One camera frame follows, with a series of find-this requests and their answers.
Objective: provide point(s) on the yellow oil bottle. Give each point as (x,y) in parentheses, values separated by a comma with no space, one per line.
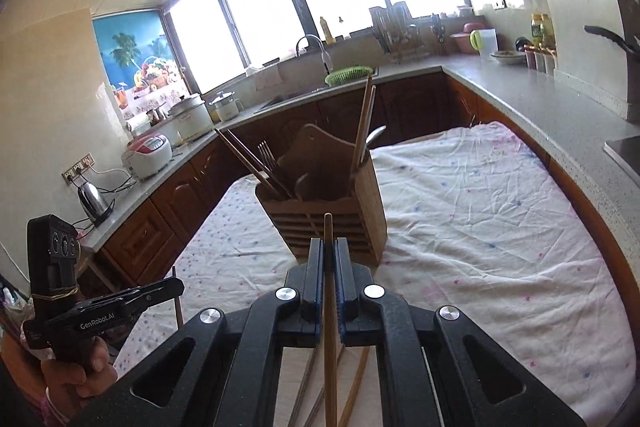
(536,31)

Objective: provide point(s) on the wooden lower cabinets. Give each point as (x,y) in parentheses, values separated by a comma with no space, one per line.
(150,232)

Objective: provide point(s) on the wooden utensil holder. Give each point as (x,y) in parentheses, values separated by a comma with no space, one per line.
(360,207)

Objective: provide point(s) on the dish soap bottle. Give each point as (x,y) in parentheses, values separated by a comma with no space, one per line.
(327,32)

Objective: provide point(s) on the person's left hand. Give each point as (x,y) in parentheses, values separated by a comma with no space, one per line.
(85,377)

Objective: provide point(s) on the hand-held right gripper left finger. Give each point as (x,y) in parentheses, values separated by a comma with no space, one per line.
(315,272)

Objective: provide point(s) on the pink plastic basin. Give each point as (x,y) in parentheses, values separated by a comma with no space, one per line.
(465,39)

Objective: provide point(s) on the white bowl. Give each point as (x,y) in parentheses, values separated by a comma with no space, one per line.
(504,58)

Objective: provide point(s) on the paper towel roll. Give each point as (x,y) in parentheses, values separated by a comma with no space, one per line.
(139,126)

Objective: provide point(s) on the dish drying rack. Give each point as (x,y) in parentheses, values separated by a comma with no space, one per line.
(397,34)

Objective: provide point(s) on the wall socket strip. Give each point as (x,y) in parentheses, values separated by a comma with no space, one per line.
(79,168)

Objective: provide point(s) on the clear pitcher green lid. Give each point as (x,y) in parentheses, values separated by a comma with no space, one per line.
(485,44)

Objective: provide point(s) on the metal spoon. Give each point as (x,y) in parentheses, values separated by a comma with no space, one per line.
(375,136)

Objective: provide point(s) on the kitchen sink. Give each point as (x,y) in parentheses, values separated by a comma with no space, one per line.
(300,99)

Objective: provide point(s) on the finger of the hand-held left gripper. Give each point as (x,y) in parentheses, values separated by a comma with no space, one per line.
(160,287)

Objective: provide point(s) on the white pink rice cooker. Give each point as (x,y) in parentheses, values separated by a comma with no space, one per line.
(147,154)

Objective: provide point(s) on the grey stone countertop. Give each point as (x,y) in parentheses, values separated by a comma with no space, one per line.
(525,97)

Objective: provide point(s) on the steel electric kettle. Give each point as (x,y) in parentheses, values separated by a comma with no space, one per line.
(95,202)

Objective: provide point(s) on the patterned wooden chopstick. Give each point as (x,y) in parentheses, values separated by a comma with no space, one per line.
(240,156)

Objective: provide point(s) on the small white pot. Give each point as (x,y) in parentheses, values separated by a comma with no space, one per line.
(227,107)

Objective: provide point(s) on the green colander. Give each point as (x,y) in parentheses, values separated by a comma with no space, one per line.
(349,76)

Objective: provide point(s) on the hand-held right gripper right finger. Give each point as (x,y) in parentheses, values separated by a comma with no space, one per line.
(345,277)

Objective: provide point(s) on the metal fork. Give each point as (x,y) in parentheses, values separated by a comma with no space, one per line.
(267,159)

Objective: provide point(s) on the white dotted tablecloth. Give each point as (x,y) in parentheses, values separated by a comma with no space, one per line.
(475,232)

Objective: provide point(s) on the white spice jar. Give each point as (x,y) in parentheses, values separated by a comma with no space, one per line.
(529,59)
(550,64)
(539,62)

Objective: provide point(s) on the white slow cooker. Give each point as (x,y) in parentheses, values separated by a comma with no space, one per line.
(191,117)

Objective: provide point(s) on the steel kitchen faucet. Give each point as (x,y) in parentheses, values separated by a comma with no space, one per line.
(325,57)

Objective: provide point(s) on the black wok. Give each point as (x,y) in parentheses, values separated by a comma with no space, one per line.
(612,37)

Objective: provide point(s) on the tropical fruit wall poster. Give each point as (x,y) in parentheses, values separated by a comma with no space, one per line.
(135,57)

